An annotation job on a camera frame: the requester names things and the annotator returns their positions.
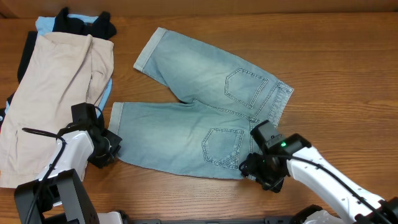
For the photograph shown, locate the light blue denim shorts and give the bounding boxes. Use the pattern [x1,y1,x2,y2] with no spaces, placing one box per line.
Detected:
[109,28,293,179]

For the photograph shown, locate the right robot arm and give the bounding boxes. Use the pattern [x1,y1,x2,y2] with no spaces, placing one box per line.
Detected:
[239,121,397,223]

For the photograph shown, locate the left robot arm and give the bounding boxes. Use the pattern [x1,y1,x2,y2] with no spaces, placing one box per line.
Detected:
[14,103,128,224]

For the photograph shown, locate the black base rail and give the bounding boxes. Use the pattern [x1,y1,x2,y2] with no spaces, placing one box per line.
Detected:
[123,216,293,224]

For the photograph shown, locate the light blue shirt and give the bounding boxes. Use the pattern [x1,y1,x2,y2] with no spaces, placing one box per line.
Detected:
[4,14,113,119]

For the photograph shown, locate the beige khaki shorts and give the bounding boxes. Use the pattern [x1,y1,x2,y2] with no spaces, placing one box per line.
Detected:
[1,32,114,188]

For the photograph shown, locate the black garment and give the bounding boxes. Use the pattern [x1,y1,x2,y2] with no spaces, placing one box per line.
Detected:
[1,7,116,122]

